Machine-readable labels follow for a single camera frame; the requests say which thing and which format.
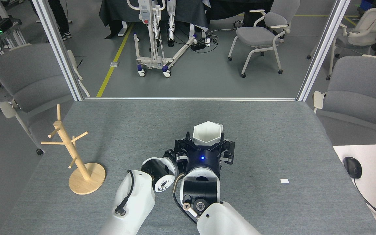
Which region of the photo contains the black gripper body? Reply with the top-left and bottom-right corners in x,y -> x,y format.
185,149 -> 223,173
163,149 -> 187,174

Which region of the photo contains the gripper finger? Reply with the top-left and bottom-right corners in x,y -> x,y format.
174,132 -> 196,162
213,132 -> 235,165

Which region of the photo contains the white hexagonal cup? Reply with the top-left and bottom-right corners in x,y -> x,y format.
192,121 -> 224,145

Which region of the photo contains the wooden cup rack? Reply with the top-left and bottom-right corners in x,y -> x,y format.
41,104 -> 106,195

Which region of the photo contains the black power strip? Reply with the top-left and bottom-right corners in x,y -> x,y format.
191,39 -> 212,51

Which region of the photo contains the black computer mouse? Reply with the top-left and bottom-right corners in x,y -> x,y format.
343,157 -> 362,179

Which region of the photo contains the white wheeled stand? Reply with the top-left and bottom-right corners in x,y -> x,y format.
127,0 -> 197,78

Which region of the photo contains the dark table cloth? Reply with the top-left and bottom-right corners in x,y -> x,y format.
99,0 -> 208,39

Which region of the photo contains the person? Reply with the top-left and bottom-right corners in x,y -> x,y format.
30,0 -> 72,43

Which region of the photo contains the cream mesh-back chair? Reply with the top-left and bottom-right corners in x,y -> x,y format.
307,7 -> 376,80

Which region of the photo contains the silver table edge rail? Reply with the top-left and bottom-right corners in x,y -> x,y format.
84,97 -> 298,102

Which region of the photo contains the grey chair with cream frame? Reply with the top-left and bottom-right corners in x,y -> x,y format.
313,55 -> 376,144
228,0 -> 301,78
0,43 -> 90,155

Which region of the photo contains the silver frame post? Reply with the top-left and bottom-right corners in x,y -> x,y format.
32,0 -> 86,102
296,0 -> 352,102

